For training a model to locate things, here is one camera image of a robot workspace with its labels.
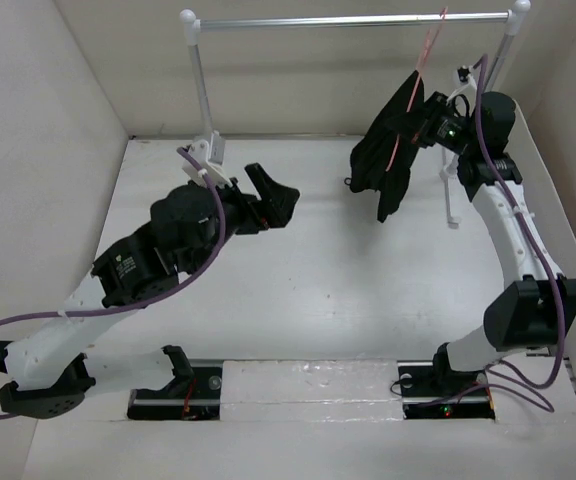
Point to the white and silver clothes rack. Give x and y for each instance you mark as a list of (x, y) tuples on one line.
[(335, 74)]

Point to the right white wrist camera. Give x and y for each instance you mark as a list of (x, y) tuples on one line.
[(469, 81)]

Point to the pink wire hanger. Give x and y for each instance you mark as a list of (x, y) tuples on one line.
[(429, 42)]

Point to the black trousers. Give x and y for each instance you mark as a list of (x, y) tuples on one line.
[(370, 156)]

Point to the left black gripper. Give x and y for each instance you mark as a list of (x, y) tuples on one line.
[(275, 204)]

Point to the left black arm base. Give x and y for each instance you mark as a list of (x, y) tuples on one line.
[(148, 405)]

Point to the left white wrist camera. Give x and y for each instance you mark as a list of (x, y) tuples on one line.
[(208, 152)]

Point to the orange zip tie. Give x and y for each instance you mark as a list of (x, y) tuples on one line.
[(187, 413)]

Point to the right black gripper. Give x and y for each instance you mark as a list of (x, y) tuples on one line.
[(422, 127)]

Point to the white foam block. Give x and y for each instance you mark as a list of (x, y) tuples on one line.
[(310, 391)]

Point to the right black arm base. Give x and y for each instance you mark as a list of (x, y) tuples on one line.
[(426, 396)]

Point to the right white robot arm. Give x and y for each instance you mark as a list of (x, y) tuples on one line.
[(538, 304)]

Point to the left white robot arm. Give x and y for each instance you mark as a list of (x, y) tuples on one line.
[(53, 370)]

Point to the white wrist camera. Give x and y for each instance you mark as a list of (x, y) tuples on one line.
[(208, 152), (469, 81)]

